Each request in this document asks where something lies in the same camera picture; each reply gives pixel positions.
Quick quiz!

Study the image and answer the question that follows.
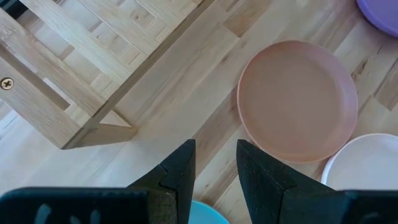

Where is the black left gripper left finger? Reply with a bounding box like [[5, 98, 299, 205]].
[[0, 139, 197, 224]]

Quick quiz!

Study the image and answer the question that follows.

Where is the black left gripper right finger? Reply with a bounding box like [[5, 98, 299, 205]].
[[236, 139, 398, 224]]

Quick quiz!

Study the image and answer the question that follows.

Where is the teal plate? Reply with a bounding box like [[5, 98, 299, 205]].
[[188, 200, 231, 224]]

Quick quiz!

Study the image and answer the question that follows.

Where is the slatted wooden shelf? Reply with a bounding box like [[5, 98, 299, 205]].
[[0, 0, 215, 150]]

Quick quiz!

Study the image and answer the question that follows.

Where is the purple plate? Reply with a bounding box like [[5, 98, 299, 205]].
[[356, 0, 398, 39]]

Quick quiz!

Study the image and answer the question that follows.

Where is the terracotta brown plate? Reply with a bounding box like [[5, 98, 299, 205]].
[[236, 39, 359, 164]]

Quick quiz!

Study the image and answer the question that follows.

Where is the peach plate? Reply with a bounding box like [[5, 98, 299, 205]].
[[320, 133, 398, 191]]

